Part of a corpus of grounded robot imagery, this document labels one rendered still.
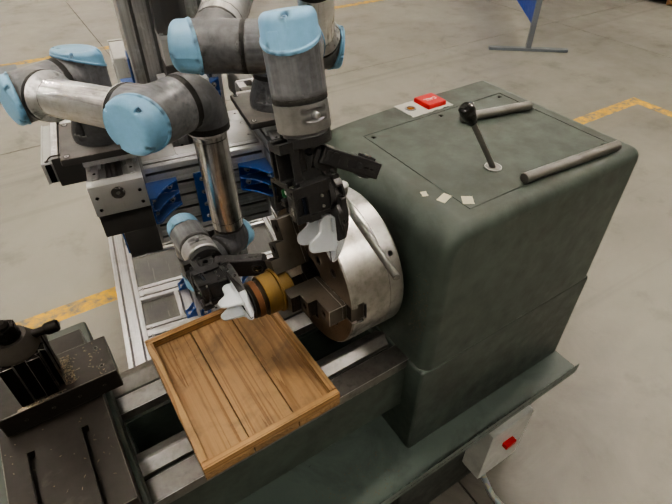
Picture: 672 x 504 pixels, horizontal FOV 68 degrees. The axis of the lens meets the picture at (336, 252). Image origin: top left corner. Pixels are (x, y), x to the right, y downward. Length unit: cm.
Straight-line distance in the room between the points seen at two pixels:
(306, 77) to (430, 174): 48
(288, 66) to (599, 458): 192
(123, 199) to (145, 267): 115
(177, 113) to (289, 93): 41
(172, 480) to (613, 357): 201
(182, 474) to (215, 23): 79
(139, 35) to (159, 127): 63
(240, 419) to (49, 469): 34
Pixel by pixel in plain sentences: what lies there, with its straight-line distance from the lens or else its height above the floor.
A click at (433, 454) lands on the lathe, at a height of 54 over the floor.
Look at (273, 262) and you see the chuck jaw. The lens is 101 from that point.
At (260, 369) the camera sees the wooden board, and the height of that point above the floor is 88.
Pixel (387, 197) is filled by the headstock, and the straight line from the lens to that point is 102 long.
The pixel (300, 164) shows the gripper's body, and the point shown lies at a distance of 70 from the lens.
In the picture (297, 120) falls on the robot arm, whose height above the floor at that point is 151.
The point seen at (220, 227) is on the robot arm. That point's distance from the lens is 127.
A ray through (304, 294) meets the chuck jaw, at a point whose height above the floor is 110.
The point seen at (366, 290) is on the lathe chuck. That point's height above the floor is 113.
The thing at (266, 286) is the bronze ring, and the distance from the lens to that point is 99.
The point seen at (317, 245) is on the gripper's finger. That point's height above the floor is 133.
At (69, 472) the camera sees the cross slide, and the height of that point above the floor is 97.
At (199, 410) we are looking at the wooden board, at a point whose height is 88.
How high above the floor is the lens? 180
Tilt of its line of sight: 40 degrees down
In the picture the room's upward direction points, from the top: straight up
